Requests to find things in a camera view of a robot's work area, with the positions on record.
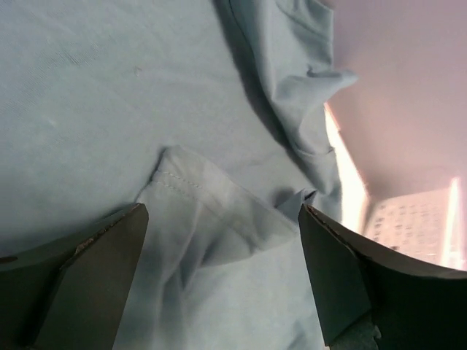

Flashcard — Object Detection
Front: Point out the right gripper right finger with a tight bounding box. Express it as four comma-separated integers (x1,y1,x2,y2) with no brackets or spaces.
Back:
298,205,466,349

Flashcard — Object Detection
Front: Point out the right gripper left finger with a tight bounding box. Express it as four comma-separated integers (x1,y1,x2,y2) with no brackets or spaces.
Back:
1,203,149,349

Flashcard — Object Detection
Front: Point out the blue t-shirt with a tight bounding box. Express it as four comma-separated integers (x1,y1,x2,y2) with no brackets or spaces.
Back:
1,1,355,349

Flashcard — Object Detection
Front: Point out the white plastic basket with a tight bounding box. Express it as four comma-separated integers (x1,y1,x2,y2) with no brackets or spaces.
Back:
366,177,467,273

